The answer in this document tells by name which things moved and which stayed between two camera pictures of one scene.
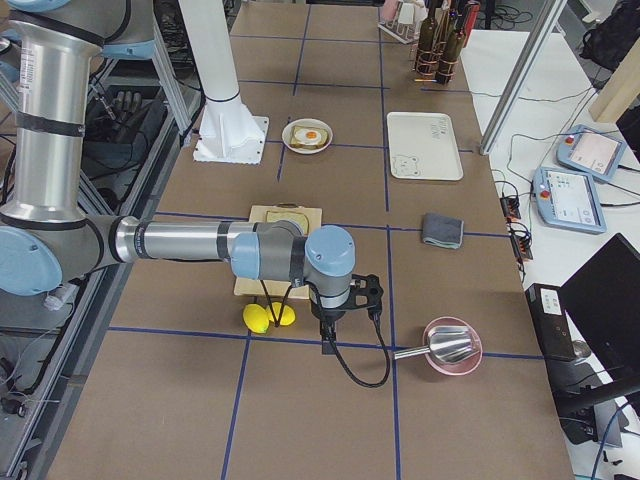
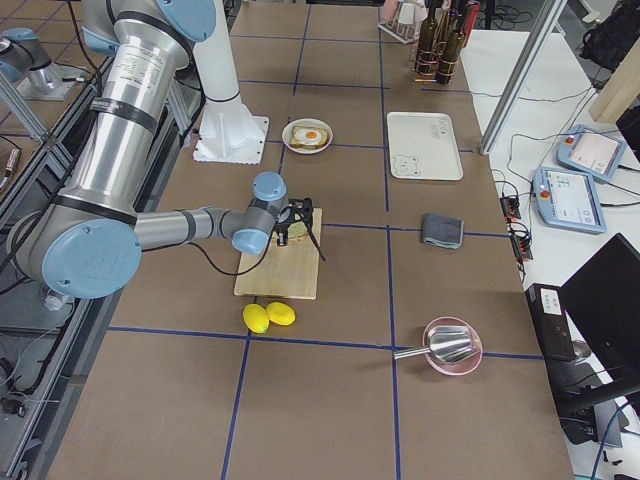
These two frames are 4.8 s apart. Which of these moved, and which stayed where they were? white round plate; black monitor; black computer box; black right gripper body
Moved: black right gripper body
Stayed: white round plate; black computer box; black monitor
